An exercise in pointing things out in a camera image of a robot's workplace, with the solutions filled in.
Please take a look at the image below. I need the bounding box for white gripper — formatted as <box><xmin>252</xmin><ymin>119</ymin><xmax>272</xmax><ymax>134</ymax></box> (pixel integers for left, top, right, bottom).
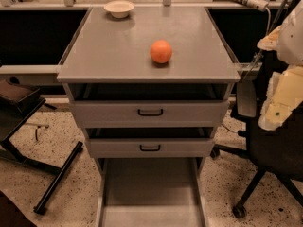
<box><xmin>257</xmin><ymin>4</ymin><xmax>303</xmax><ymax>131</ymax></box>

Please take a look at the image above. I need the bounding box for orange fruit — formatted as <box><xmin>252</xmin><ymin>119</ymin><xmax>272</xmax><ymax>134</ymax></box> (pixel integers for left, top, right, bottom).
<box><xmin>150</xmin><ymin>40</ymin><xmax>172</xmax><ymax>64</ymax></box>

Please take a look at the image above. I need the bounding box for grey drawer cabinet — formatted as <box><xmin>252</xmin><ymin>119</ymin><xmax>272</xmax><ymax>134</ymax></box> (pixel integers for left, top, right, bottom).
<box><xmin>56</xmin><ymin>5</ymin><xmax>241</xmax><ymax>227</ymax></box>

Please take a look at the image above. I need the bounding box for middle grey drawer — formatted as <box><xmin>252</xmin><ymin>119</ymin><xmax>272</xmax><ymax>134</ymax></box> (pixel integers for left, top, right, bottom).
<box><xmin>86</xmin><ymin>127</ymin><xmax>214</xmax><ymax>158</ymax></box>

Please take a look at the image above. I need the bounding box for grey drawer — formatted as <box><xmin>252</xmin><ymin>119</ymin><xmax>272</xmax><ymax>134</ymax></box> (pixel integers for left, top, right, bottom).
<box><xmin>94</xmin><ymin>158</ymin><xmax>208</xmax><ymax>227</ymax></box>
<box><xmin>86</xmin><ymin>127</ymin><xmax>214</xmax><ymax>158</ymax></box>
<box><xmin>70</xmin><ymin>100</ymin><xmax>229</xmax><ymax>128</ymax></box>

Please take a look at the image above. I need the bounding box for bottom grey drawer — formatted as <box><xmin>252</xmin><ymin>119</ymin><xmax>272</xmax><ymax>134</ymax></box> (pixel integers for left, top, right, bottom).
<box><xmin>94</xmin><ymin>158</ymin><xmax>208</xmax><ymax>227</ymax></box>

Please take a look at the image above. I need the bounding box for top grey drawer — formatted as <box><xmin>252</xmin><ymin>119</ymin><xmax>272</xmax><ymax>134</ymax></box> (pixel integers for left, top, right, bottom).
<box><xmin>70</xmin><ymin>100</ymin><xmax>229</xmax><ymax>128</ymax></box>

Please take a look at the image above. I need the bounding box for black office chair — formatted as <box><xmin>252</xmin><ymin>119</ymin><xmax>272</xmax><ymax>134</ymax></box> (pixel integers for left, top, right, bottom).
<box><xmin>211</xmin><ymin>52</ymin><xmax>303</xmax><ymax>218</ymax></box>

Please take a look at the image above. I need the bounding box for white bowl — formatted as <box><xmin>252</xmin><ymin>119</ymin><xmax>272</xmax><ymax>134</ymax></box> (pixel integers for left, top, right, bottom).
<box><xmin>104</xmin><ymin>0</ymin><xmax>134</xmax><ymax>19</ymax></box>

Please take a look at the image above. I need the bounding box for black metal stand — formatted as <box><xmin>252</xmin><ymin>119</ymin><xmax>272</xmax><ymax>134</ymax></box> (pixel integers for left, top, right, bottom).
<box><xmin>0</xmin><ymin>79</ymin><xmax>84</xmax><ymax>216</ymax></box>

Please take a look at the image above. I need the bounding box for white cable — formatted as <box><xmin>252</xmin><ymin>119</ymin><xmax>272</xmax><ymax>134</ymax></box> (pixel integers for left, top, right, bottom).
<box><xmin>241</xmin><ymin>7</ymin><xmax>273</xmax><ymax>80</ymax></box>

